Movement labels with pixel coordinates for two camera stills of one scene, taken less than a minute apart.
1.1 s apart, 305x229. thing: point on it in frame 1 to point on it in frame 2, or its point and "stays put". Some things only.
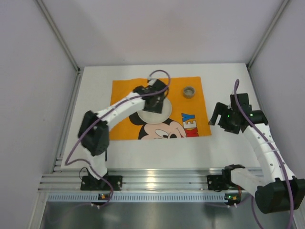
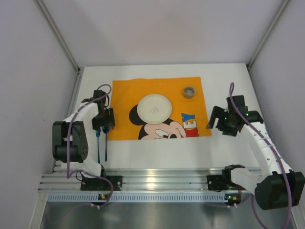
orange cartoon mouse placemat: [188, 118] stays put
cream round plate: [153, 118] stays put
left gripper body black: [156, 106] to [103, 121]
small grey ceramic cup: [188, 92] stays put
